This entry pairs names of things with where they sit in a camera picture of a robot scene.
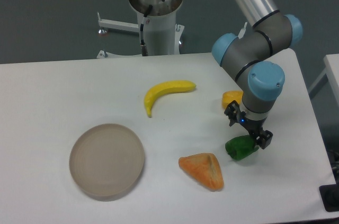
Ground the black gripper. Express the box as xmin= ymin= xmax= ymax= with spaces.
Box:
xmin=224 ymin=101 xmax=273 ymax=149

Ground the green toy bell pepper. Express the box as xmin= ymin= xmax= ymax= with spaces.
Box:
xmin=225 ymin=135 xmax=259 ymax=161

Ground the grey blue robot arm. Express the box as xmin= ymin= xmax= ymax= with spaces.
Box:
xmin=129 ymin=0 xmax=303 ymax=148

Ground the yellow toy bell pepper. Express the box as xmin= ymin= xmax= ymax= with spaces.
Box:
xmin=221 ymin=91 xmax=243 ymax=109

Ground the orange toy bread wedge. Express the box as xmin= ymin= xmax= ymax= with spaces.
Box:
xmin=179 ymin=153 xmax=224 ymax=191

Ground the black device at edge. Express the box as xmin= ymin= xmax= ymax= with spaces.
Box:
xmin=319 ymin=184 xmax=338 ymax=212

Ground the white side table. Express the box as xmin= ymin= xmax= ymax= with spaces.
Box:
xmin=308 ymin=53 xmax=338 ymax=103

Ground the yellow toy banana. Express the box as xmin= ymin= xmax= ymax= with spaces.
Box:
xmin=144 ymin=80 xmax=196 ymax=118

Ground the beige round plate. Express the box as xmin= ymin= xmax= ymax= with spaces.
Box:
xmin=69 ymin=123 xmax=145 ymax=201

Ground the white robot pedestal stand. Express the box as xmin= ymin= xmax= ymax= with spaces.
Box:
xmin=97 ymin=0 xmax=184 ymax=56

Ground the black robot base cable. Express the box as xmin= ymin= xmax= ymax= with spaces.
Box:
xmin=139 ymin=4 xmax=153 ymax=57

